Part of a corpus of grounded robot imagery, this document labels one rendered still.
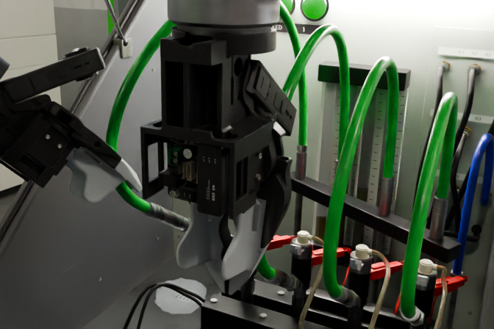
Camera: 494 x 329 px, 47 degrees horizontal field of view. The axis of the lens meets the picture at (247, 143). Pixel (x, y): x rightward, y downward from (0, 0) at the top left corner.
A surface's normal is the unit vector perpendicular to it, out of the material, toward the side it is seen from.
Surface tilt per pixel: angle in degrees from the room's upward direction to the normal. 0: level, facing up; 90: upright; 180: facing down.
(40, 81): 77
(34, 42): 90
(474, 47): 90
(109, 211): 90
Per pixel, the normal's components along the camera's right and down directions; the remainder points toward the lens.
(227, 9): 0.09, 0.31
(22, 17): 0.83, 0.19
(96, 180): 0.53, 0.02
